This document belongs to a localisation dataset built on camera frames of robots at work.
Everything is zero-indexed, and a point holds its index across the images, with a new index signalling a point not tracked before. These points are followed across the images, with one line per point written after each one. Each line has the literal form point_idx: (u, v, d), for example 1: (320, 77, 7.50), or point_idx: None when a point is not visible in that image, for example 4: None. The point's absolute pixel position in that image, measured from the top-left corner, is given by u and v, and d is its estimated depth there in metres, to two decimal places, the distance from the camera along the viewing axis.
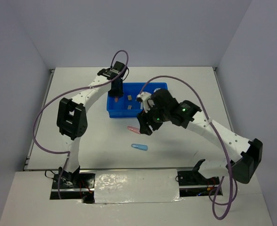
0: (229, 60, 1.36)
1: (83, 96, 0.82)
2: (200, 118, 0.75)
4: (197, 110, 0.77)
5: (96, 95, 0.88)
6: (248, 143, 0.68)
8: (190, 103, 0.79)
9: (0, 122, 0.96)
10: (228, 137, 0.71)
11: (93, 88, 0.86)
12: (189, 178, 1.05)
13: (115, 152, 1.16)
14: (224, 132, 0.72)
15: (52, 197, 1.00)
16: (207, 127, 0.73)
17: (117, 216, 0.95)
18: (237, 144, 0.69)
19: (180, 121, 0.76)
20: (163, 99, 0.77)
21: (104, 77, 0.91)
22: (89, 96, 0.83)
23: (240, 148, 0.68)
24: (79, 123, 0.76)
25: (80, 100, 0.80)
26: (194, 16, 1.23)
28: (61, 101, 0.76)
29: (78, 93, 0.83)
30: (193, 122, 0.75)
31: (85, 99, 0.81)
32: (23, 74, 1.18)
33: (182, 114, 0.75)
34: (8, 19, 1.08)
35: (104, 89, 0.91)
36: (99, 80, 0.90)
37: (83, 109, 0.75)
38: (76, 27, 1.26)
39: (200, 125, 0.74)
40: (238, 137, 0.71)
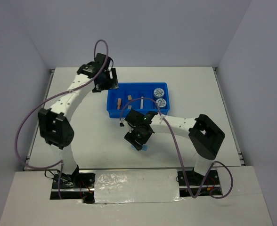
0: (230, 60, 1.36)
1: (62, 102, 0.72)
2: (156, 119, 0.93)
4: (155, 115, 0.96)
5: (79, 98, 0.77)
6: (194, 121, 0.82)
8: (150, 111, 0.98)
9: (0, 122, 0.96)
10: (178, 121, 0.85)
11: (73, 92, 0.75)
12: (189, 178, 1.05)
13: (115, 152, 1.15)
14: (175, 119, 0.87)
15: (53, 197, 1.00)
16: (162, 122, 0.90)
17: (117, 216, 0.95)
18: (185, 124, 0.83)
19: (147, 128, 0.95)
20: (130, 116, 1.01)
21: (85, 76, 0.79)
22: (70, 102, 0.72)
23: (188, 126, 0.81)
24: (63, 133, 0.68)
25: (60, 109, 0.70)
26: (194, 16, 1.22)
28: (40, 113, 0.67)
29: (58, 100, 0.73)
30: (152, 124, 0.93)
31: (66, 107, 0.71)
32: (23, 74, 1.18)
33: (145, 122, 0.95)
34: (7, 19, 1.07)
35: (87, 88, 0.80)
36: (79, 80, 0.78)
37: (65, 119, 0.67)
38: (76, 27, 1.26)
39: (157, 123, 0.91)
40: (186, 119, 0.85)
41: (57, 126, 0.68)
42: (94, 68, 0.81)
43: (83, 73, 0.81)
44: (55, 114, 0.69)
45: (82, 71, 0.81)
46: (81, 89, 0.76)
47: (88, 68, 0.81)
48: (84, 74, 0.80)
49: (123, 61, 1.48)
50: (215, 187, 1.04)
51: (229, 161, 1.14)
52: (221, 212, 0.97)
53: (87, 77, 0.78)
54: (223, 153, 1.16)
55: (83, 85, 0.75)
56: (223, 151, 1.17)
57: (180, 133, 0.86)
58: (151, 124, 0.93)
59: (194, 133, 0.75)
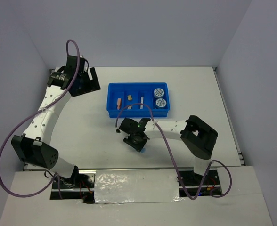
0: (229, 60, 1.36)
1: (36, 125, 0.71)
2: (149, 125, 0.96)
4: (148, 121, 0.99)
5: (55, 113, 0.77)
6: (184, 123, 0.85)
8: (142, 118, 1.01)
9: (0, 122, 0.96)
10: (170, 125, 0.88)
11: (46, 111, 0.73)
12: (189, 178, 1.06)
13: (115, 152, 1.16)
14: (167, 124, 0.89)
15: (53, 197, 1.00)
16: (155, 127, 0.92)
17: (117, 216, 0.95)
18: (177, 126, 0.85)
19: (142, 135, 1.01)
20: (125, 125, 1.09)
21: (58, 87, 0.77)
22: (45, 123, 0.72)
23: (179, 129, 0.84)
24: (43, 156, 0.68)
25: (36, 134, 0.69)
26: (194, 16, 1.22)
28: (14, 142, 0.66)
29: (31, 123, 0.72)
30: (146, 131, 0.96)
31: (41, 129, 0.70)
32: (23, 74, 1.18)
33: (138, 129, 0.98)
34: (7, 19, 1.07)
35: (62, 100, 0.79)
36: (52, 94, 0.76)
37: (43, 144, 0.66)
38: (76, 26, 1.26)
39: (151, 129, 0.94)
40: (178, 123, 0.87)
41: (35, 153, 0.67)
42: (66, 76, 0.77)
43: (54, 84, 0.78)
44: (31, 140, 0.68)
45: (54, 82, 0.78)
46: (54, 105, 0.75)
47: (60, 77, 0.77)
48: (56, 85, 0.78)
49: (123, 61, 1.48)
50: (215, 187, 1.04)
51: (229, 161, 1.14)
52: (221, 212, 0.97)
53: (60, 89, 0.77)
54: (223, 153, 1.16)
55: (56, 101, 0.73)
56: (223, 151, 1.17)
57: (173, 135, 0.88)
58: (145, 131, 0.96)
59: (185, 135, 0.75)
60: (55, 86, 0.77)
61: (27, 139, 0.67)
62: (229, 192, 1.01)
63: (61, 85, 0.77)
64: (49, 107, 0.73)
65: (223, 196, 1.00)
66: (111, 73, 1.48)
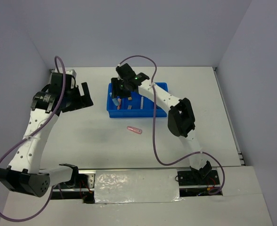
0: (229, 60, 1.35)
1: (22, 156, 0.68)
2: (146, 84, 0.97)
4: (146, 79, 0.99)
5: (42, 139, 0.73)
6: (177, 101, 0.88)
8: (142, 74, 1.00)
9: None
10: (164, 97, 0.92)
11: (32, 139, 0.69)
12: (189, 178, 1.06)
13: (115, 152, 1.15)
14: (163, 93, 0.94)
15: (56, 197, 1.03)
16: (150, 90, 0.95)
17: (117, 216, 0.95)
18: (169, 101, 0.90)
19: (133, 88, 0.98)
20: (124, 72, 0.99)
21: (43, 110, 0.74)
22: (31, 152, 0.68)
23: (170, 103, 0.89)
24: (33, 188, 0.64)
25: (22, 165, 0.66)
26: (194, 16, 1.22)
28: (0, 178, 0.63)
29: (17, 154, 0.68)
30: (141, 87, 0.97)
31: (27, 160, 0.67)
32: (22, 74, 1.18)
33: (134, 81, 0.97)
34: (7, 19, 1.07)
35: (49, 124, 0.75)
36: (36, 120, 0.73)
37: (31, 176, 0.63)
38: (76, 27, 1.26)
39: (145, 88, 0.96)
40: (172, 97, 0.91)
41: (22, 186, 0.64)
42: (51, 96, 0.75)
43: (39, 106, 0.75)
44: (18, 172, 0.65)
45: (38, 104, 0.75)
46: (40, 132, 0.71)
47: (44, 97, 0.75)
48: (41, 107, 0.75)
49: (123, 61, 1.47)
50: (215, 187, 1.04)
51: (229, 161, 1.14)
52: (220, 212, 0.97)
53: (45, 112, 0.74)
54: (223, 153, 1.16)
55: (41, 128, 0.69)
56: (223, 151, 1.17)
57: (162, 106, 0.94)
58: (140, 85, 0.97)
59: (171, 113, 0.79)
60: (40, 109, 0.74)
61: (13, 172, 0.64)
62: (229, 193, 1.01)
63: (46, 108, 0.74)
64: (34, 134, 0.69)
65: (223, 196, 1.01)
66: (111, 74, 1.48)
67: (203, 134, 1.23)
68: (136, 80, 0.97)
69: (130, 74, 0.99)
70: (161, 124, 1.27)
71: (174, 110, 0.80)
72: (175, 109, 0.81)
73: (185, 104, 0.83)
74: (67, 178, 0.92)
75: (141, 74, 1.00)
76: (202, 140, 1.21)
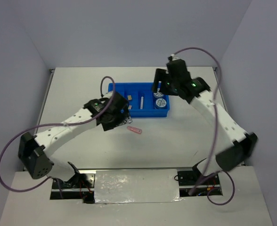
0: (229, 60, 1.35)
1: (50, 135, 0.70)
2: (206, 98, 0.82)
4: (206, 90, 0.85)
5: (72, 133, 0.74)
6: (243, 135, 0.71)
8: (201, 81, 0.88)
9: (0, 122, 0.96)
10: (226, 123, 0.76)
11: (67, 127, 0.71)
12: (189, 178, 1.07)
13: (115, 152, 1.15)
14: (225, 118, 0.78)
15: (53, 197, 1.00)
16: (210, 108, 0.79)
17: (117, 216, 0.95)
18: (232, 131, 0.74)
19: (186, 95, 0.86)
20: (177, 69, 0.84)
21: (89, 113, 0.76)
22: (58, 137, 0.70)
23: (233, 135, 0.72)
24: (35, 167, 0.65)
25: (43, 141, 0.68)
26: (194, 16, 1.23)
28: (22, 137, 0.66)
29: (47, 130, 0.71)
30: (198, 99, 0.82)
31: (50, 140, 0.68)
32: (23, 74, 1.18)
33: (191, 89, 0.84)
34: (7, 19, 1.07)
35: (84, 127, 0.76)
36: (80, 116, 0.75)
37: (41, 155, 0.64)
38: (76, 26, 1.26)
39: (205, 104, 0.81)
40: (236, 126, 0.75)
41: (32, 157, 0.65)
42: (101, 107, 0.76)
43: (89, 108, 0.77)
44: (37, 144, 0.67)
45: (89, 107, 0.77)
46: (77, 126, 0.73)
47: (97, 105, 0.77)
48: (90, 111, 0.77)
49: (123, 61, 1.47)
50: (215, 187, 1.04)
51: None
52: (221, 212, 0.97)
53: (90, 115, 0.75)
54: None
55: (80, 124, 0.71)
56: None
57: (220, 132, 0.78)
58: (199, 98, 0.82)
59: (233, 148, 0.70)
60: (88, 111, 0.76)
61: (34, 142, 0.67)
62: (229, 193, 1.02)
63: (93, 114, 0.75)
64: (71, 125, 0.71)
65: (222, 196, 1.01)
66: (111, 73, 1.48)
67: (203, 134, 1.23)
68: (194, 88, 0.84)
69: (184, 76, 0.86)
70: (161, 124, 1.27)
71: (239, 149, 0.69)
72: (238, 147, 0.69)
73: (251, 141, 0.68)
74: (66, 178, 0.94)
75: (199, 79, 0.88)
76: (202, 140, 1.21)
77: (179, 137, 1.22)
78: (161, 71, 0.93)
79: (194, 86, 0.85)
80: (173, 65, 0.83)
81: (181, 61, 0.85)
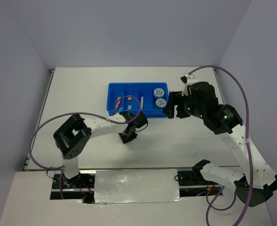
0: (230, 60, 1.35)
1: (95, 122, 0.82)
2: (237, 134, 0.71)
4: (238, 123, 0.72)
5: (108, 129, 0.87)
6: (273, 177, 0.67)
8: (232, 109, 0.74)
9: None
10: (256, 165, 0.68)
11: (108, 122, 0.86)
12: (189, 178, 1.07)
13: (115, 153, 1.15)
14: (256, 157, 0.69)
15: (53, 197, 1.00)
16: (242, 146, 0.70)
17: (117, 216, 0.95)
18: (264, 174, 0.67)
19: (216, 126, 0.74)
20: (205, 96, 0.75)
21: (124, 118, 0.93)
22: (101, 126, 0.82)
23: (264, 180, 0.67)
24: (76, 145, 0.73)
25: (90, 125, 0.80)
26: (194, 16, 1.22)
28: (73, 117, 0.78)
29: (93, 117, 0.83)
30: (230, 134, 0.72)
31: (96, 127, 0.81)
32: (22, 73, 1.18)
33: (222, 120, 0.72)
34: (6, 18, 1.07)
35: (116, 128, 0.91)
36: (117, 118, 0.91)
37: (87, 135, 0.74)
38: (76, 26, 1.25)
39: (236, 141, 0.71)
40: (267, 167, 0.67)
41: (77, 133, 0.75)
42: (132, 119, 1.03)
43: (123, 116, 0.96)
44: (84, 126, 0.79)
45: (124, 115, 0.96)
46: (115, 125, 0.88)
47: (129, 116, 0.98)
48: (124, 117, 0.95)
49: (123, 60, 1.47)
50: (215, 187, 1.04)
51: (229, 160, 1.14)
52: (221, 212, 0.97)
53: (125, 119, 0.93)
54: (223, 153, 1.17)
55: (119, 123, 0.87)
56: (223, 151, 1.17)
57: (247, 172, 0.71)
58: (230, 133, 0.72)
59: (263, 190, 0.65)
60: (123, 117, 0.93)
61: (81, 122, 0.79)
62: (229, 193, 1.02)
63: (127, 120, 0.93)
64: (112, 121, 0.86)
65: (222, 196, 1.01)
66: (111, 73, 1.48)
67: (203, 134, 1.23)
68: (224, 120, 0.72)
69: (213, 102, 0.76)
70: (161, 124, 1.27)
71: (269, 193, 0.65)
72: (269, 190, 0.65)
73: None
74: (69, 175, 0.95)
75: (231, 108, 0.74)
76: (202, 140, 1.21)
77: (179, 137, 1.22)
78: (176, 95, 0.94)
79: (224, 117, 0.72)
80: (199, 91, 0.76)
81: (208, 87, 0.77)
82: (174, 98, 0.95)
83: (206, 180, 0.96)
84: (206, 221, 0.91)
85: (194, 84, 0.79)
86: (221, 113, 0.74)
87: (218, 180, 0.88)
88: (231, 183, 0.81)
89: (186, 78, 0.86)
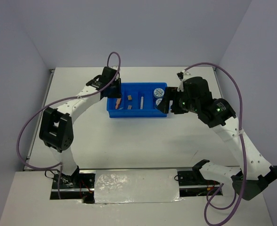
0: (230, 60, 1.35)
1: (69, 106, 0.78)
2: (231, 126, 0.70)
4: (231, 115, 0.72)
5: (84, 105, 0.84)
6: (268, 169, 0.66)
8: (225, 102, 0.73)
9: None
10: (250, 156, 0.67)
11: (81, 99, 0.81)
12: (189, 178, 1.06)
13: (116, 153, 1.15)
14: (250, 148, 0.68)
15: (53, 197, 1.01)
16: (235, 138, 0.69)
17: (117, 216, 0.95)
18: (258, 166, 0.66)
19: (209, 119, 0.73)
20: (199, 90, 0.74)
21: (93, 88, 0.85)
22: (76, 107, 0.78)
23: (259, 171, 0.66)
24: (63, 133, 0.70)
25: (66, 110, 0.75)
26: (194, 16, 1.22)
28: (45, 111, 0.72)
29: (65, 103, 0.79)
30: (224, 126, 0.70)
31: (72, 109, 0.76)
32: (22, 73, 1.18)
33: (215, 114, 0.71)
34: (6, 18, 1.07)
35: (92, 100, 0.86)
36: (87, 91, 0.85)
37: (69, 119, 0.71)
38: (76, 26, 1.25)
39: (229, 133, 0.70)
40: (261, 158, 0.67)
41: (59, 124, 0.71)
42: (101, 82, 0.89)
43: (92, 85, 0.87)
44: (61, 113, 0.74)
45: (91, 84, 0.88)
46: (88, 98, 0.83)
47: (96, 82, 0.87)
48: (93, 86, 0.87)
49: (123, 61, 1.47)
50: (215, 187, 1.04)
51: (229, 160, 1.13)
52: (221, 212, 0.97)
53: (95, 89, 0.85)
54: (223, 153, 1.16)
55: (90, 94, 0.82)
56: (223, 151, 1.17)
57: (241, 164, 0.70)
58: (224, 125, 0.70)
59: (258, 182, 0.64)
60: (92, 87, 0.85)
61: (57, 112, 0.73)
62: (229, 193, 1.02)
63: (97, 87, 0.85)
64: (84, 96, 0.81)
65: (223, 196, 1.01)
66: None
67: (203, 134, 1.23)
68: (218, 113, 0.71)
69: (206, 97, 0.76)
70: (161, 124, 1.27)
71: (264, 184, 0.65)
72: (264, 181, 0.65)
73: (275, 175, 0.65)
74: (69, 172, 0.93)
75: (224, 101, 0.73)
76: (202, 140, 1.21)
77: (180, 137, 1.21)
78: (171, 90, 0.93)
79: (217, 110, 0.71)
80: (192, 85, 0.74)
81: (201, 82, 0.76)
82: (168, 93, 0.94)
83: (205, 178, 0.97)
84: (206, 220, 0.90)
85: (188, 79, 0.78)
86: (214, 106, 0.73)
87: (218, 178, 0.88)
88: (228, 179, 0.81)
89: (182, 74, 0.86)
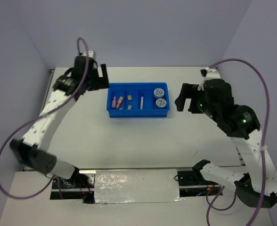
0: (230, 60, 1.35)
1: (36, 131, 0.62)
2: (254, 140, 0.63)
4: (255, 127, 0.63)
5: (56, 120, 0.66)
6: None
8: (250, 110, 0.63)
9: (0, 121, 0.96)
10: (268, 172, 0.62)
11: (47, 117, 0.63)
12: (189, 178, 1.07)
13: (116, 153, 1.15)
14: (269, 165, 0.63)
15: (52, 197, 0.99)
16: (256, 154, 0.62)
17: (117, 216, 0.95)
18: (272, 182, 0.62)
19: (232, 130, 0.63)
20: (222, 96, 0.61)
21: (62, 92, 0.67)
22: (44, 130, 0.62)
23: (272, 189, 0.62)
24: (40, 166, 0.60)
25: (32, 140, 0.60)
26: (193, 16, 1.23)
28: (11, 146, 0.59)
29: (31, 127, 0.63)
30: (246, 141, 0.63)
31: (39, 135, 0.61)
32: (22, 73, 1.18)
33: (240, 125, 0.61)
34: (6, 18, 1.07)
35: (65, 108, 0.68)
36: (55, 100, 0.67)
37: (39, 154, 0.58)
38: (75, 26, 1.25)
39: (250, 148, 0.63)
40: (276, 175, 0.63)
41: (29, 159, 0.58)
42: (73, 81, 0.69)
43: (60, 88, 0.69)
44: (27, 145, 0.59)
45: (60, 86, 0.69)
46: (57, 112, 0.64)
47: (66, 82, 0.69)
48: (61, 90, 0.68)
49: (123, 61, 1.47)
50: (215, 187, 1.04)
51: (229, 160, 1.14)
52: (221, 212, 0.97)
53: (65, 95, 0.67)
54: (223, 153, 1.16)
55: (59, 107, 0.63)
56: (222, 151, 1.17)
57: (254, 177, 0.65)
58: (247, 140, 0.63)
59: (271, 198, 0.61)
60: (60, 92, 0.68)
61: (22, 145, 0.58)
62: (229, 194, 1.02)
63: (67, 91, 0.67)
64: (51, 113, 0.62)
65: (223, 196, 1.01)
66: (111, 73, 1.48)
67: (203, 134, 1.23)
68: (243, 125, 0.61)
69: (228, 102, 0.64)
70: (161, 124, 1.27)
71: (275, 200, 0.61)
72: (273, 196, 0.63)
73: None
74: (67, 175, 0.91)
75: (247, 108, 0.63)
76: (202, 140, 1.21)
77: (180, 137, 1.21)
78: (191, 88, 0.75)
79: (243, 121, 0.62)
80: (214, 90, 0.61)
81: (224, 85, 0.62)
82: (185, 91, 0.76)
83: (205, 178, 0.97)
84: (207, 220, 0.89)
85: (207, 82, 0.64)
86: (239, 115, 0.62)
87: (218, 181, 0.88)
88: (231, 183, 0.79)
89: (206, 71, 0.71)
